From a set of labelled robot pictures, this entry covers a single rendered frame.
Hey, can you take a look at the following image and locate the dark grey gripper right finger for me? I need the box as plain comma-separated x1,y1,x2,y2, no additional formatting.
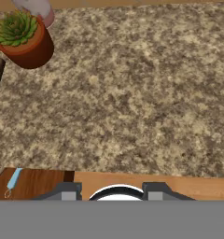
142,181,196,202

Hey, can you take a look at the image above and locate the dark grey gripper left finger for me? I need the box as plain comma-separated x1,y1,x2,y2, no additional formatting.
32,181,83,202

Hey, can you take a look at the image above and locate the dark wooden drawer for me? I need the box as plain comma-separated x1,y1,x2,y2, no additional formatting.
0,166,76,201

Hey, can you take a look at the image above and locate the white round black-rimmed object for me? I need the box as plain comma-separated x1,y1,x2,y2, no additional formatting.
89,184,144,202

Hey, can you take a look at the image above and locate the light blue peeler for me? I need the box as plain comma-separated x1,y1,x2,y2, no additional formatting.
4,167,24,199

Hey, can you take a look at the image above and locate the succulent in terracotta pot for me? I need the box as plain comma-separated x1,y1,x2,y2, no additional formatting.
0,9,55,70

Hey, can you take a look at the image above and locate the pale pink jar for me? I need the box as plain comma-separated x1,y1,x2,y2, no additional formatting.
10,0,56,30

